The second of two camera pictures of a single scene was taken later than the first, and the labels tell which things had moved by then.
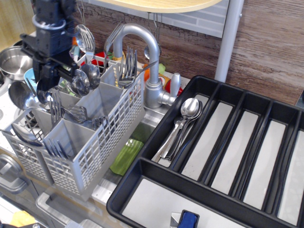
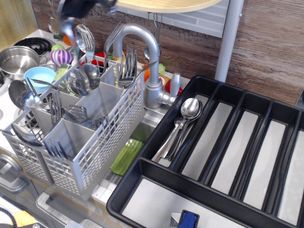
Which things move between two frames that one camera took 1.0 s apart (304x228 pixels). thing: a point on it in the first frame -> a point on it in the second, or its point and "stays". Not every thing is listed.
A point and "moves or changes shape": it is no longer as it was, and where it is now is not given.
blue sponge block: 188,220 stays
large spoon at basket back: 86,42 stays
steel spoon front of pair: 80,82 stays
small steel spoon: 42,96 moves or changes shape
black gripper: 52,43 -> 69,9
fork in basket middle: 78,113 stays
